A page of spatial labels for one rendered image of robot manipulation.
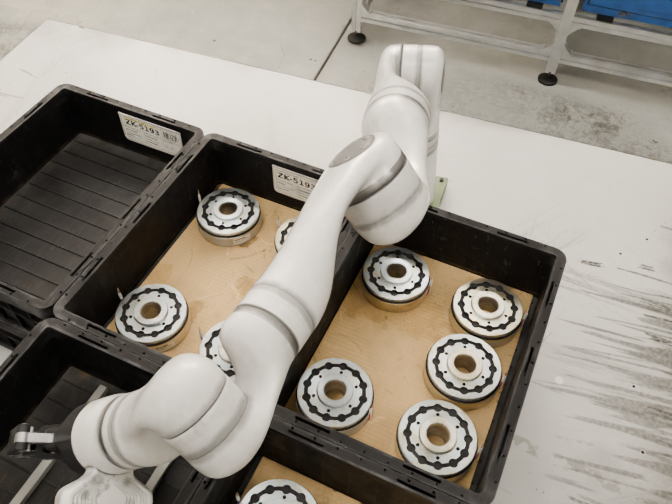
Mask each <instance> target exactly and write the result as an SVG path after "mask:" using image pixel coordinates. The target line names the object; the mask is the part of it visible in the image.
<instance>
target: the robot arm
mask: <svg viewBox="0 0 672 504"><path fill-rule="evenodd" d="M445 63H446V60H445V56H444V52H443V50H442V49H441V47H439V46H437V45H414V44H395V45H390V46H388V47H386V48H385V50H384V51H383V52H382V54H381V57H380V59H379V64H378V67H377V75H376V81H375V87H374V90H373V93H372V95H371V98H370V100H369V102H368V105H367V107H366V110H365V113H364V116H363V119H362V125H361V136H362V137H361V138H359V139H357V140H355V141H353V142H351V143H350V144H349V145H347V146H346V147H345V148H344V149H343V150H341V151H340V152H339V153H338V154H336V156H335V157H334V159H333V160H332V161H331V162H330V163H329V165H328V166H327V167H326V169H325V170H324V172H323V174H322V175H321V177H320V178H319V180H318V182H317V184H316V185H315V187H314V189H313V191H312V192H311V194H310V196H309V198H308V199H307V201H306V203H305V204H304V206H303V208H302V210H301V212H300V213H299V215H298V217H297V219H296V221H295V223H294V225H293V226H292V228H291V230H290V232H289V234H288V236H287V238H286V239H285V241H284V243H283V245H282V246H281V248H280V250H279V251H278V253H277V255H276V256H275V258H274V259H273V261H272V262H271V263H270V265H269V266H268V267H267V269H266V270H265V272H264V273H263V274H262V275H261V277H260V278H259V279H258V280H257V282H256V283H255V284H254V285H253V287H252V288H251V289H250V290H249V291H248V293H247V294H246V295H245V296H244V298H243V299H242V300H241V301H240V303H239V304H238V305H237V306H236V308H235V309H234V310H233V311H232V313H231V314H230V315H229V316H228V318H227V319H226V320H225V322H224V324H223V325H222V327H221V330H220V341H221V344H222V347H223V349H224V351H225V352H226V354H227V356H228V358H229V360H230V361H231V363H232V366H233V368H234V371H235V383H234V382H233V381H232V380H231V379H230V378H229V377H228V376H227V375H226V374H225V373H224V372H223V371H222V370H221V369H220V368H219V367H218V366H217V365H216V364H215V363H214V362H213V361H212V360H210V359H209V358H207V357H205V356H202V355H199V354H194V353H185V354H181V355H178V356H176V357H174V358H172V359H171V360H169V361H168V362H167V363H166V364H165V365H163V366H162V367H161V368H160V369H159V370H158V371H157V372H156V374H155V375H154V376H153V377H152V378H151V380H150V381H149V382H148V383H147V384H146V385H145V386H144V387H142V388H141V389H139V390H136V391H133V392H129V393H121V394H114V395H111V396H107V397H104V398H101V399H97V400H94V401H91V402H88V403H85V404H82V405H80V406H79V407H77V408H76V409H74V410H73V411H72V412H71V413H70V414H69V415H68V416H67V418H66V419H65V420H64V421H63V422H62V423H61V424H56V425H46V426H42V427H41V428H40V430H39V431H33V430H34V427H32V426H31V425H29V424H27V423H22V424H19V425H17V426H16V427H15V428H13V429H12V430H11V431H10V437H9V443H8V450H7V455H10V456H15V458H25V457H27V458H30V457H32V456H36V458H37V459H42V460H54V459H57V460H61V461H64V462H65V463H66V465H67V466H68V467H69V468H70V469H71V470H72V471H74V472H75V473H77V474H79V475H82V476H81V477H80V478H79V479H77V480H75V481H73V482H71V483H69V484H68V485H66V486H64V487H63V488H61V489H60V490H59V491H58V492H57V494H56V497H55V504H153V494H152V492H151V490H150V489H149V488H148V487H147V486H146V485H144V484H143V483H141V482H140V481H139V480H138V479H137V478H136V477H135V476H134V470H136V469H138V468H145V467H153V466H158V465H162V464H165V463H168V462H170V461H172V460H174V459H176V458H177V457H178V456H180V455H181V456H182V457H183V458H184V459H185V460H187V461H188V462H189V463H190V464H191V465H192V466H193V467H194V468H195V469H196V470H198V471H199V472H200V473H201V474H203V475H205V476H206V477H209V478H214V479H219V478H224V477H227V476H230V475H232V474H234V473H236V472H238V471H239V470H241V469H242V468H243V467H244V466H246V465H247V464H248V463H249V462H250V461H251V459H252V458H253V457H254V456H255V454H256V453H257V451H258V450H259V448H260V447H261V445H262V443H263V441H264V439H265V436H266V434H267V431H268V429H269V426H270V423H271V420H272V417H273V414H274V410H275V407H276V404H277V401H278V398H279V395H280V392H281V389H282V386H283V384H284V381H285V378H286V375H287V372H288V370H289V367H290V365H291V363H292V361H293V360H294V358H295V357H296V356H297V354H298V353H299V351H300V350H301V348H302V347H303V345H304V344H305V343H306V341H307V340H308V338H309V337H310V335H311V334H312V332H313V331H314V329H315V328H316V326H317V325H318V323H319V322H320V320H321V318H322V316H323V314H324V312H325V310H326V307H327V304H328V301H329V297H330V293H331V289H332V284H333V275H334V267H335V258H336V250H337V243H338V237H339V233H340V229H341V225H342V221H343V218H344V216H345V217H346V218H347V219H348V221H349V222H350V223H351V225H352V226H353V228H354V229H355V230H356V231H357V232H358V233H359V234H360V235H361V236H362V237H363V238H364V239H365V240H367V241H368V242H370V243H372V244H375V245H383V246H385V245H391V244H394V243H397V242H399V241H401V240H403V239H404V238H406V237H407V236H408V235H410V234H411V233H412V232H413V231H414V230H415V229H416V228H417V226H418V225H419V224H420V222H421V221H422V219H423V218H424V216H425V214H426V212H427V209H428V206H429V205H430V204H431V203H432V202H433V199H434V192H435V181H436V167H437V153H438V138H439V122H440V105H441V97H442V90H443V84H444V75H445ZM37 443H38V448H37V449H36V444H37ZM35 449H36V450H35ZM51 452H54V453H51Z"/></svg>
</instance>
